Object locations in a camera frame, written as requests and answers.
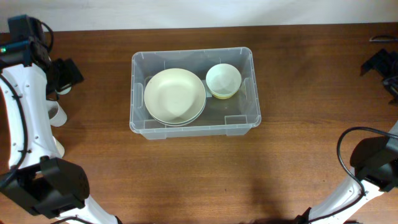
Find green plastic cup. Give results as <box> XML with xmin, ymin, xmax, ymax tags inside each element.
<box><xmin>57</xmin><ymin>87</ymin><xmax>72</xmax><ymax>95</ymax></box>

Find grey plastic cup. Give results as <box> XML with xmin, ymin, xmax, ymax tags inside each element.
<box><xmin>46</xmin><ymin>100</ymin><xmax>68</xmax><ymax>127</ymax></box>

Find white plastic cup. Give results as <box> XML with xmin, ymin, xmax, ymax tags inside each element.
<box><xmin>53</xmin><ymin>137</ymin><xmax>65</xmax><ymax>158</ymax></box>

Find beige plate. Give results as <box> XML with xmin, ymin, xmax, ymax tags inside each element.
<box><xmin>144</xmin><ymin>68</ymin><xmax>206</xmax><ymax>126</ymax></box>
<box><xmin>150</xmin><ymin>102</ymin><xmax>207</xmax><ymax>128</ymax></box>

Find yellow plastic bowl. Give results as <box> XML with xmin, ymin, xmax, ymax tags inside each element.
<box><xmin>210</xmin><ymin>91</ymin><xmax>237</xmax><ymax>100</ymax></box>

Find white plastic bowl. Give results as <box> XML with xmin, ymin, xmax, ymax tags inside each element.
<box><xmin>206</xmin><ymin>63</ymin><xmax>242</xmax><ymax>93</ymax></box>

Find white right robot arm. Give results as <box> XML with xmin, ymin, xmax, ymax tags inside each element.
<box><xmin>294</xmin><ymin>124</ymin><xmax>397</xmax><ymax>223</ymax></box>

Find clear plastic storage bin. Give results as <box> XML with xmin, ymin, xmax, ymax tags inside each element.
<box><xmin>129</xmin><ymin>47</ymin><xmax>262</xmax><ymax>140</ymax></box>

